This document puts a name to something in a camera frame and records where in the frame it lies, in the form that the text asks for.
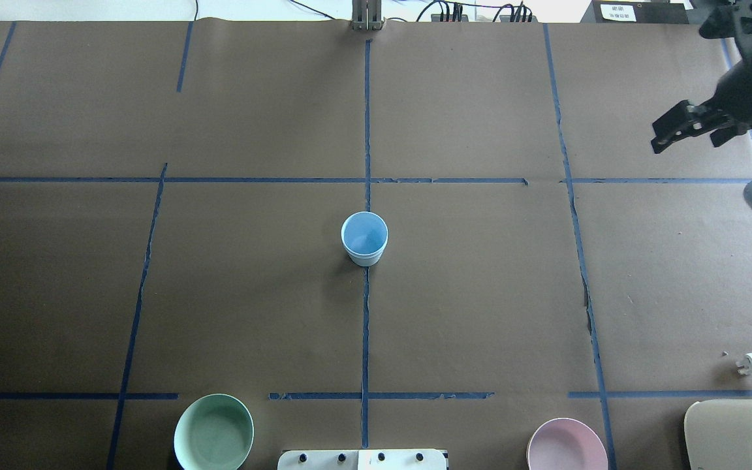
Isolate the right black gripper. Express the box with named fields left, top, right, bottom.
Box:
left=651, top=1, right=752, bottom=155

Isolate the light blue cup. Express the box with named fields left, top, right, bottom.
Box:
left=340, top=211, right=389, bottom=258
left=347, top=249, right=384, bottom=267

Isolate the black box with label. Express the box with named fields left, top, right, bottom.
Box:
left=580, top=1, right=689, bottom=24

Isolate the far orange black connector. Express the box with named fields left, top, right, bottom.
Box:
left=429, top=2, right=469, bottom=23

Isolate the white toaster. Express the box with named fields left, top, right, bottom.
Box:
left=683, top=399, right=752, bottom=469

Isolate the pink bowl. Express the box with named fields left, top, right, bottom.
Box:
left=525, top=418, right=609, bottom=469

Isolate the green bowl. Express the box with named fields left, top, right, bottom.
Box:
left=173, top=394, right=255, bottom=469

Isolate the aluminium frame post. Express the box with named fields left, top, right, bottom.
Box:
left=351, top=0, right=384, bottom=31

